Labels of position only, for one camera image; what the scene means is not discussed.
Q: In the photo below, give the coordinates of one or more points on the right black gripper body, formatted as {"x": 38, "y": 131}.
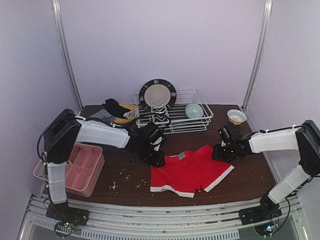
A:
{"x": 222, "y": 153}

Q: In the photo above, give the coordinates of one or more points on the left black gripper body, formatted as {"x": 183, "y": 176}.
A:
{"x": 155, "y": 157}

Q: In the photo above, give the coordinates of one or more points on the red white-trimmed underwear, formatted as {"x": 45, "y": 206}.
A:
{"x": 188, "y": 172}

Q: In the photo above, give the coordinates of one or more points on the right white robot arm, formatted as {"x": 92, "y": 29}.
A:
{"x": 297, "y": 145}

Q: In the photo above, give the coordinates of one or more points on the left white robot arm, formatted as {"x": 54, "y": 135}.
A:
{"x": 57, "y": 140}

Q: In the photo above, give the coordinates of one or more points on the striped navy underwear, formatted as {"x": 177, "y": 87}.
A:
{"x": 103, "y": 116}

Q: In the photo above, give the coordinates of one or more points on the patterned white yellow bowl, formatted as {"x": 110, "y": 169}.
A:
{"x": 237, "y": 117}

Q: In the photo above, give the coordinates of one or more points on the white cream sock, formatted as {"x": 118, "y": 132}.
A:
{"x": 130, "y": 115}

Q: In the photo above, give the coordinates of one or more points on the black rimmed grey plate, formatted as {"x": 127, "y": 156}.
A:
{"x": 157, "y": 91}

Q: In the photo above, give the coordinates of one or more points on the light blue bowl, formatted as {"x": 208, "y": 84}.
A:
{"x": 193, "y": 110}

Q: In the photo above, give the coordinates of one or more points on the pink plastic organizer box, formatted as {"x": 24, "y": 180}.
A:
{"x": 78, "y": 176}

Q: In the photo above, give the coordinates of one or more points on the white wire dish rack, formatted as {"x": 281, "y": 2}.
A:
{"x": 175, "y": 120}

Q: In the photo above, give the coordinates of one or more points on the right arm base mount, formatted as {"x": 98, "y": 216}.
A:
{"x": 266, "y": 217}

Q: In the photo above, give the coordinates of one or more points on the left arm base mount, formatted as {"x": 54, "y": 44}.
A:
{"x": 67, "y": 222}

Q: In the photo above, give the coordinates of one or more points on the right metal frame post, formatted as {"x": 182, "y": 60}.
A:
{"x": 267, "y": 11}

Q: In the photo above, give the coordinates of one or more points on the metal frame post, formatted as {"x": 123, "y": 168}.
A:
{"x": 58, "y": 19}
{"x": 267, "y": 11}

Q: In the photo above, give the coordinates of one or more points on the left metal frame post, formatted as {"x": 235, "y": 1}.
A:
{"x": 58, "y": 19}

